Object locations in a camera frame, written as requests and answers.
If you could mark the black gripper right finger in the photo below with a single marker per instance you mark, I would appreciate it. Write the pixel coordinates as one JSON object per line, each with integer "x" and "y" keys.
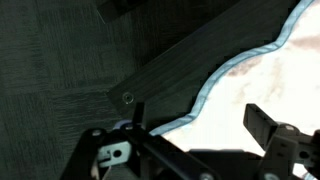
{"x": 263, "y": 126}

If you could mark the pink dotted bib cloth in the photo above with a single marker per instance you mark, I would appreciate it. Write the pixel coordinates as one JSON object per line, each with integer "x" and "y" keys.
{"x": 266, "y": 100}

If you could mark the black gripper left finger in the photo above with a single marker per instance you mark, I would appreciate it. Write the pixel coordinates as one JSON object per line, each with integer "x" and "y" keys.
{"x": 110, "y": 166}

